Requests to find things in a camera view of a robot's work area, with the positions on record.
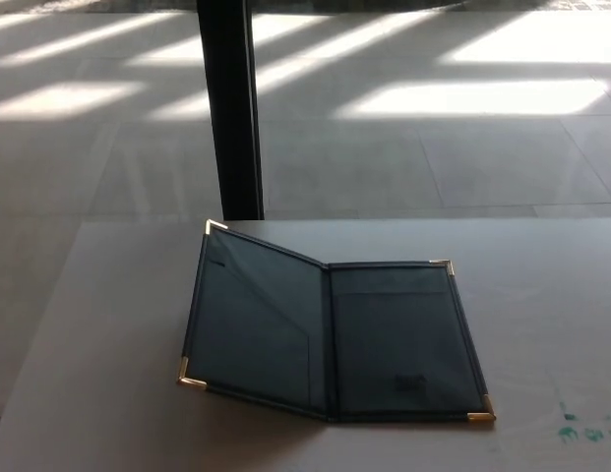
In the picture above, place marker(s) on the black vertical pillar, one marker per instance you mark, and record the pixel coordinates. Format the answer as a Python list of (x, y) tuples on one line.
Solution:
[(226, 108)]

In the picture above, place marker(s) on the dark blue diary folder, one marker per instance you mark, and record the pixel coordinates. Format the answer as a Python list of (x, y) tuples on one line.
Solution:
[(384, 339)]

